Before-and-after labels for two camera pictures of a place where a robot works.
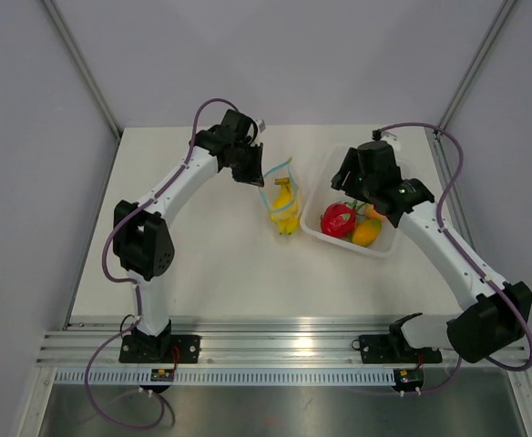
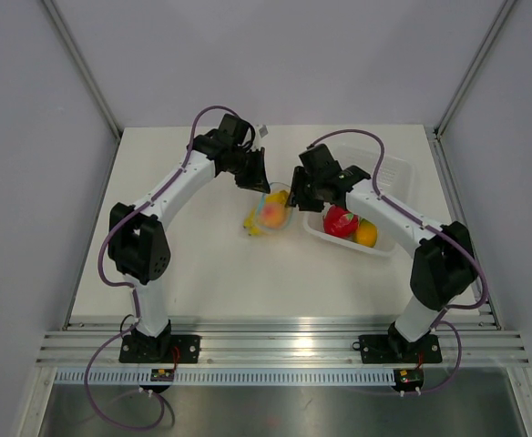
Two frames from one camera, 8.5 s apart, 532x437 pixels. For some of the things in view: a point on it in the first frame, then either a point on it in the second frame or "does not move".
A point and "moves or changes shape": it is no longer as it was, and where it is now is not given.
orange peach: x=371 y=213 moves or changes shape
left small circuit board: x=162 y=375 does not move
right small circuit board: x=408 y=380 does not move
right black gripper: x=349 y=164 -> x=297 y=196
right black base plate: x=393 y=349 does not move
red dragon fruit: x=339 y=219 does not move
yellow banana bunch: x=284 y=210 -> x=250 y=223
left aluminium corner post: x=112 y=121 does not move
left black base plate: x=179 y=349 does not move
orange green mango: x=366 y=231 does not move
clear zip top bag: x=280 y=191 moves or changes shape
